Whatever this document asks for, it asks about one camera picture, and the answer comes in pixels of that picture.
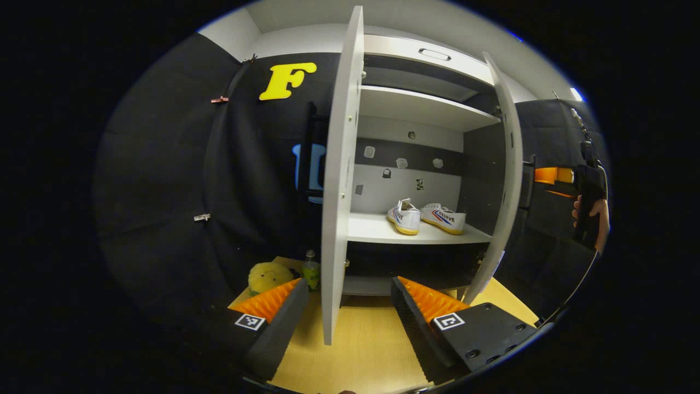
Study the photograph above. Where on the yellow plush toy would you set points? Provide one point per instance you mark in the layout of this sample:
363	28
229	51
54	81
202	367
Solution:
268	276

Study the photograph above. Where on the silver cloth clip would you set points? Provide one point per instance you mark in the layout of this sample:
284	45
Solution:
201	217

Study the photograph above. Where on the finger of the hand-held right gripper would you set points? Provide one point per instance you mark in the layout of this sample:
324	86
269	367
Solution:
549	175
560	193

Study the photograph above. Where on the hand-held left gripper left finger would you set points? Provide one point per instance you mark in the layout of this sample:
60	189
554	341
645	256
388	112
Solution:
276	334

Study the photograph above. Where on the white canvas shoe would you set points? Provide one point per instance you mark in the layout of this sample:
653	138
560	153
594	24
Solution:
406	219
445	219

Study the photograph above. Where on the white cabinet drawer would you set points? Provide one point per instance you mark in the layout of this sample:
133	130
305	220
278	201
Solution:
404	52

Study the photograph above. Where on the white shoe cabinet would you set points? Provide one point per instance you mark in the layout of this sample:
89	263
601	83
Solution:
383	227

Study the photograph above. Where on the green drink bottle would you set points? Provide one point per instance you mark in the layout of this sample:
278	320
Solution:
311	273

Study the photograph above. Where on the white cabinet door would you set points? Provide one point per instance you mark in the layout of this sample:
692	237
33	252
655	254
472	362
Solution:
508	191
336	219

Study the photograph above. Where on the red cloth clip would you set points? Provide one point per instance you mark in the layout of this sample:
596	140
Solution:
219	99

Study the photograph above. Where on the black backdrop cloth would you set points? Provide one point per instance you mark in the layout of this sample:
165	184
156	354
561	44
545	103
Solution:
164	164

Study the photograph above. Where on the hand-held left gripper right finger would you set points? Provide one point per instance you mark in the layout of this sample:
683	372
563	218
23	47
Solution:
421	334

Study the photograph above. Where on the small ceiling light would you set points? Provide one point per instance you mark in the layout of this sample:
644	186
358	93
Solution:
576	94

